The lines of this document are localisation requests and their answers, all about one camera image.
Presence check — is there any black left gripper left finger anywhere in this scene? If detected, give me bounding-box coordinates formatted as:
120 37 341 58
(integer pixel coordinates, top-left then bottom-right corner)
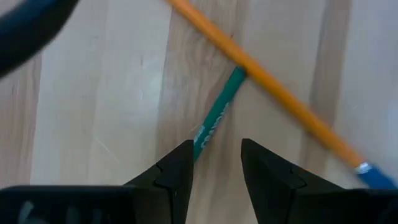
124 139 195 224

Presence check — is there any teal green pencil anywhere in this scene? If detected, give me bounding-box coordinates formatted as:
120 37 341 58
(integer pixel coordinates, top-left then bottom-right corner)
192 65 248 162

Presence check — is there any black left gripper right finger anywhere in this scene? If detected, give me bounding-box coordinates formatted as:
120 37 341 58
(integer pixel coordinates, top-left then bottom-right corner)
241 138 346 224

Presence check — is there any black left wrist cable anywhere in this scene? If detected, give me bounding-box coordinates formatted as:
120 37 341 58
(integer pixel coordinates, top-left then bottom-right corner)
0 0 80 78

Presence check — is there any orange pencil blue eraser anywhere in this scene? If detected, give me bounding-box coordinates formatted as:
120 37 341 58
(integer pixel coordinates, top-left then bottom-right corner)
164 0 398 190

